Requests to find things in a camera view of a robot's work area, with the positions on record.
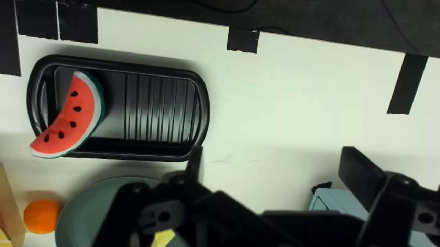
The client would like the grey round plate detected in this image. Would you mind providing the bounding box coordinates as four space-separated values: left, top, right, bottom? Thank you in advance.
53 174 190 247

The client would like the light blue toaster oven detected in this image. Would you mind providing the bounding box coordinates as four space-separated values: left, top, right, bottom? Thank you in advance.
308 181 370 222

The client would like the black ribbed tray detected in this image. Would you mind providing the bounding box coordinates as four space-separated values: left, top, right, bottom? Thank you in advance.
26 53 212 162

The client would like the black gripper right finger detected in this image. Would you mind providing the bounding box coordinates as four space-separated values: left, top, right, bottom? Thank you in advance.
338 145 440 247

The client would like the yellow toy banana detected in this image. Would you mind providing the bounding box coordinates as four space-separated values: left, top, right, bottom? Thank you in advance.
150 227 179 247

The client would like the long black tape strip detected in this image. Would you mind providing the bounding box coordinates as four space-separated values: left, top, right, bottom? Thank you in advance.
386 52 430 116

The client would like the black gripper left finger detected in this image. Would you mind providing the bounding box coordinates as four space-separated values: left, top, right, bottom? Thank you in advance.
91 145 265 247

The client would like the orange toy fruit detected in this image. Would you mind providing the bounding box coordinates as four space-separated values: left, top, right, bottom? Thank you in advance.
22 197 63 236

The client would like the small black tape square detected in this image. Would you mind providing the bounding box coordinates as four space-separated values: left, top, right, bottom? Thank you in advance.
225 26 261 54

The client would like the brown checkered box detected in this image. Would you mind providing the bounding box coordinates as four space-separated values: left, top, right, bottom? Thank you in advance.
0 162 27 247

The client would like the toy watermelon slice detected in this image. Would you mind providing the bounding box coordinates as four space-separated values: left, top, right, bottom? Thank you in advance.
29 70 107 160

